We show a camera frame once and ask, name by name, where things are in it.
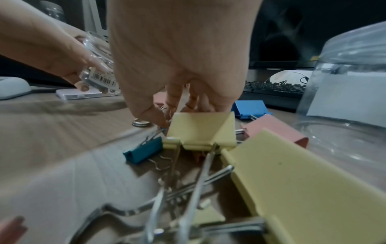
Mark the person's right hand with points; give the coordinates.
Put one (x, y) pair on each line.
(181, 47)

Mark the person's left hand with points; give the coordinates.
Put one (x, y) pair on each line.
(36, 40)

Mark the small clear plastic jar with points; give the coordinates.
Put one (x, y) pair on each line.
(96, 47)

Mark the pile of large binder clips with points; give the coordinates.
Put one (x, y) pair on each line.
(200, 128)

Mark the pile of small binder clips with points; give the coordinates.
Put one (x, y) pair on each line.
(141, 150)

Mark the large clear plastic jar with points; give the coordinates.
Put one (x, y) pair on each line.
(346, 95)

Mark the white teal tissue pack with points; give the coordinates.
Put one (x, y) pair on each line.
(12, 88)

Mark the pink smartphone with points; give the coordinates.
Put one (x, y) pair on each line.
(72, 93)

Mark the black keyboard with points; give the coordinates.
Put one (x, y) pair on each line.
(271, 89)

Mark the black computer monitor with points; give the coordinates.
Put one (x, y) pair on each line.
(286, 28)

